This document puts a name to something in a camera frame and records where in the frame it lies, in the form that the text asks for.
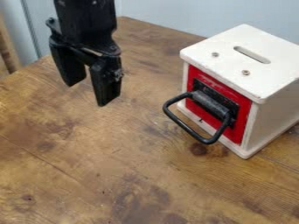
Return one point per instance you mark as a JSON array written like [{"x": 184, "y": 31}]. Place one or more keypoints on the red drawer front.
[{"x": 236, "y": 101}]

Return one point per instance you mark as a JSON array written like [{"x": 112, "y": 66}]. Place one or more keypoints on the black metal drawer handle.
[{"x": 210, "y": 108}]

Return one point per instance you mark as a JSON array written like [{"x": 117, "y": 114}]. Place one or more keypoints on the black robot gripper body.
[{"x": 85, "y": 25}]

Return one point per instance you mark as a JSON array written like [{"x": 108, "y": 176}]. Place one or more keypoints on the wooden post at left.
[{"x": 10, "y": 62}]

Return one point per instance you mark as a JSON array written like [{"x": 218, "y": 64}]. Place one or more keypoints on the white wooden box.
[{"x": 252, "y": 68}]

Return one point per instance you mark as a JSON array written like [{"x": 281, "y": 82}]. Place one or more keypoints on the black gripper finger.
[
  {"x": 106, "y": 74},
  {"x": 72, "y": 68}
]

